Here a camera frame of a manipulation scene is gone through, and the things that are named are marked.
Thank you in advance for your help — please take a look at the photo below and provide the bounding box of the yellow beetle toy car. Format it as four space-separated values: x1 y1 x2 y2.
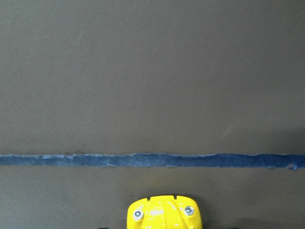
126 195 203 229

